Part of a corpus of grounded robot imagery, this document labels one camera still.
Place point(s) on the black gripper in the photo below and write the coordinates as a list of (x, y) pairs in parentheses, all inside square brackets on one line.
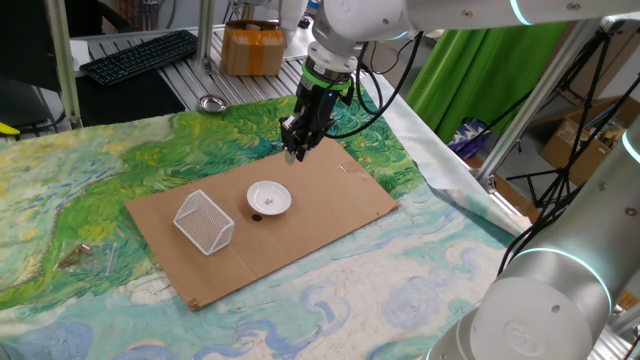
[(315, 107)]

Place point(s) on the white plate with flower print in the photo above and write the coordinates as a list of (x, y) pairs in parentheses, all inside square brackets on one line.
[(269, 197)]

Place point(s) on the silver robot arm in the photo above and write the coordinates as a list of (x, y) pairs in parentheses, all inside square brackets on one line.
[(550, 300)]

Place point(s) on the brown cardboard sheet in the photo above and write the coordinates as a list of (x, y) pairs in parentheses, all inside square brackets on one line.
[(310, 200)]

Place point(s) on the small metal dish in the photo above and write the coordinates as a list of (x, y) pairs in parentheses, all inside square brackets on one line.
[(212, 103)]

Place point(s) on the painted landscape tablecloth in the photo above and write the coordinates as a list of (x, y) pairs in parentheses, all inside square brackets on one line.
[(150, 145)]

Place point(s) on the blue white patterned bag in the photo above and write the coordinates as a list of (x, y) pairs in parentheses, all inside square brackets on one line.
[(467, 140)]

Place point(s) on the black desk mat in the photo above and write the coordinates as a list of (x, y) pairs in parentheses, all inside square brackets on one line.
[(130, 100)]

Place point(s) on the black keyboard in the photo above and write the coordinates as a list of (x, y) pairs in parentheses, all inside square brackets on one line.
[(140, 56)]

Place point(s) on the green curtain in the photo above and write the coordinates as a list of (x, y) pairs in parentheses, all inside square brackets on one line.
[(475, 75)]

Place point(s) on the clear plastic bag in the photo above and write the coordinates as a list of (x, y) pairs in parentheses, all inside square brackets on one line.
[(85, 260)]

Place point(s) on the black tripod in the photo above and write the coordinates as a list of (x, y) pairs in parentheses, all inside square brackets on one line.
[(565, 175)]

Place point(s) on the open cardboard box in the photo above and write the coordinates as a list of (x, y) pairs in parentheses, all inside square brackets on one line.
[(580, 145)]

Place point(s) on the yellow object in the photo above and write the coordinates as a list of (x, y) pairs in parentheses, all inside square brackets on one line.
[(7, 130)]

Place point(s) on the aluminium frame post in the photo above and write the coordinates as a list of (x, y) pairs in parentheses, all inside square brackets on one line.
[(64, 60), (535, 100), (205, 35)]

